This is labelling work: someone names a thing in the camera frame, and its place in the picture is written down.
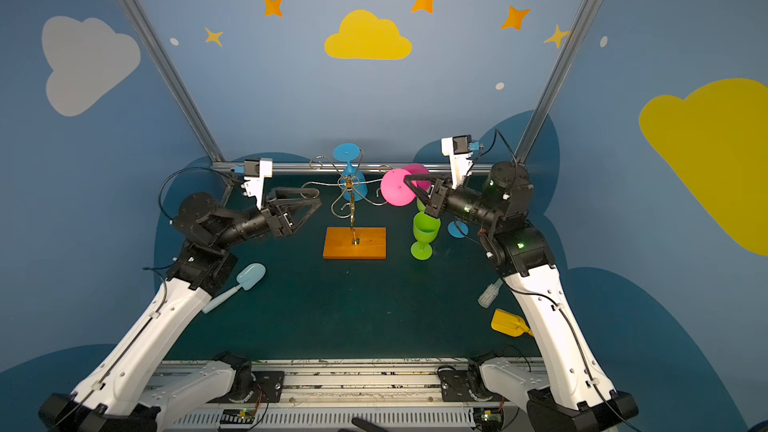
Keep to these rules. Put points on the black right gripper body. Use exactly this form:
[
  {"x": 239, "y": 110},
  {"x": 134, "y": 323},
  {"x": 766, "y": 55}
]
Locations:
[{"x": 438, "y": 197}]

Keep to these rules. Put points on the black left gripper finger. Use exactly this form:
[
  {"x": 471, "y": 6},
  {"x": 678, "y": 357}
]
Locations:
[
  {"x": 292, "y": 193},
  {"x": 300, "y": 210}
]

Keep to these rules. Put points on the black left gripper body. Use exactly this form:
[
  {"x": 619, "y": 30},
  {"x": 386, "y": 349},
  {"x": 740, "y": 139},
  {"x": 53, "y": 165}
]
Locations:
[{"x": 278, "y": 219}]

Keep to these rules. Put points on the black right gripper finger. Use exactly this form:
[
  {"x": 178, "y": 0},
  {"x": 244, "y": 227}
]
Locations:
[
  {"x": 424, "y": 182},
  {"x": 423, "y": 201}
]

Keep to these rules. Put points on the blue wine glass front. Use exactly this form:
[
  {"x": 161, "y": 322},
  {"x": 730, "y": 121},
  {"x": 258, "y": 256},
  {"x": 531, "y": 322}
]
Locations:
[{"x": 458, "y": 229}]

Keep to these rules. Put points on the blue wine glass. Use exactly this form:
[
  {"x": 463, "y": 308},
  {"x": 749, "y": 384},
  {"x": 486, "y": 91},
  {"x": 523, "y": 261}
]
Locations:
[
  {"x": 351, "y": 181},
  {"x": 458, "y": 229}
]

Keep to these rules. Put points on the magenta wine glass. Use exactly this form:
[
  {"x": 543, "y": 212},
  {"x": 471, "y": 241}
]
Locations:
[{"x": 393, "y": 187}]

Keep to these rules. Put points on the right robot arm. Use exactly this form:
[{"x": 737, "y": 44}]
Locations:
[{"x": 578, "y": 395}]

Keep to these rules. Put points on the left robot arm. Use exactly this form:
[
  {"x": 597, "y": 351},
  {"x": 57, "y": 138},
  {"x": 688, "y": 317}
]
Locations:
[{"x": 113, "y": 397}]

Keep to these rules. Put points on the wooden rack base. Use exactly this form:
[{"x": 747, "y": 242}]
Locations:
[{"x": 364, "y": 243}]

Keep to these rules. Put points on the light blue spatula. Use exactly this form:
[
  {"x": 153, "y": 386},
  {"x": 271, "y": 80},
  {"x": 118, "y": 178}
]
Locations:
[{"x": 246, "y": 280}]

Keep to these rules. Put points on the yellow plastic piece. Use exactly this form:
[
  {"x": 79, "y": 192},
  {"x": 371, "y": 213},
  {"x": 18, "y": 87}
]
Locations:
[{"x": 510, "y": 324}]

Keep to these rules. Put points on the aluminium frame rail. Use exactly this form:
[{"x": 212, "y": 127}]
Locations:
[{"x": 304, "y": 167}]

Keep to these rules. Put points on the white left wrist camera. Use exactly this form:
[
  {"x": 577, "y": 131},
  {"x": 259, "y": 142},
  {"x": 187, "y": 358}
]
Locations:
[{"x": 254, "y": 173}]

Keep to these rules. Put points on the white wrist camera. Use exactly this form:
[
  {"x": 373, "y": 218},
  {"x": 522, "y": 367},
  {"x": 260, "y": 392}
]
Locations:
[
  {"x": 459, "y": 150},
  {"x": 254, "y": 173}
]

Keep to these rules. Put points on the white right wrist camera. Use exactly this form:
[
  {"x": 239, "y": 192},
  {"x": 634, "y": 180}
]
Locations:
[{"x": 459, "y": 150}]

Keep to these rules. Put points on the gold wire glass rack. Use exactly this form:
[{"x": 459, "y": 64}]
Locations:
[{"x": 351, "y": 206}]

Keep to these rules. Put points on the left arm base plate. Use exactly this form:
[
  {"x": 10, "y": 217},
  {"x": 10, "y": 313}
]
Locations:
[{"x": 264, "y": 386}]

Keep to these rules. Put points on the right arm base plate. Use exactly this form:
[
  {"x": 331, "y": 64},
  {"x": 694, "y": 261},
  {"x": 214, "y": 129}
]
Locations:
[{"x": 462, "y": 385}]

